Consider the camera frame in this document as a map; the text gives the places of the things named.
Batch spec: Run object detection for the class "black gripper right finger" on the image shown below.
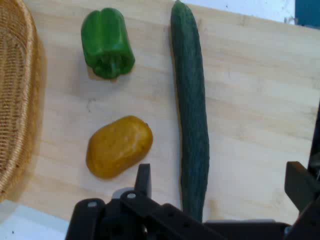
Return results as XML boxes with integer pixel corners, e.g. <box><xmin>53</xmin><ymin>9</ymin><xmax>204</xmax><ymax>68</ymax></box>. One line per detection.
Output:
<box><xmin>284</xmin><ymin>161</ymin><xmax>320</xmax><ymax>240</ymax></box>

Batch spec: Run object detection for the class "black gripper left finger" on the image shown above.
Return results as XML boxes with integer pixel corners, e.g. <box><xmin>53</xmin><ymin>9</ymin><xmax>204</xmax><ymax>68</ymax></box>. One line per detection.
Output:
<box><xmin>65</xmin><ymin>163</ymin><xmax>222</xmax><ymax>240</ymax></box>

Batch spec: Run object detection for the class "yellow-brown potato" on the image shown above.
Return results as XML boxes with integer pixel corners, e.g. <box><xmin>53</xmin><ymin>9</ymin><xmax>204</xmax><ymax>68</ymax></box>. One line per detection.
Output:
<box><xmin>85</xmin><ymin>115</ymin><xmax>154</xmax><ymax>180</ymax></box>

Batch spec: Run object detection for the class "wooden cutting board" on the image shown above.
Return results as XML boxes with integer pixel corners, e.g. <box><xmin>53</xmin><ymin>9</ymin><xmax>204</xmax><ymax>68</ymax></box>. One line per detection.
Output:
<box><xmin>4</xmin><ymin>0</ymin><xmax>320</xmax><ymax>226</ymax></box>

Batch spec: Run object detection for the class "teal foam floor tile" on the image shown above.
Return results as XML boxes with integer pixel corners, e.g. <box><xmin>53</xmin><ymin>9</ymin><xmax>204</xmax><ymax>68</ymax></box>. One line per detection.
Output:
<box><xmin>294</xmin><ymin>0</ymin><xmax>320</xmax><ymax>27</ymax></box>

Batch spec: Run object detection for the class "oval wicker basket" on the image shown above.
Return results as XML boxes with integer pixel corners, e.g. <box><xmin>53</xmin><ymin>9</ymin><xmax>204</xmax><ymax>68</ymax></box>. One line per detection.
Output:
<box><xmin>0</xmin><ymin>0</ymin><xmax>48</xmax><ymax>202</ymax></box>

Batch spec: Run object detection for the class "green bell pepper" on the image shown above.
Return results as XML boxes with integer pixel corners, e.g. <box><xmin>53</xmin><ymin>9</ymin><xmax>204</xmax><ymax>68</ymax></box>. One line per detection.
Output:
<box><xmin>80</xmin><ymin>7</ymin><xmax>136</xmax><ymax>80</ymax></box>

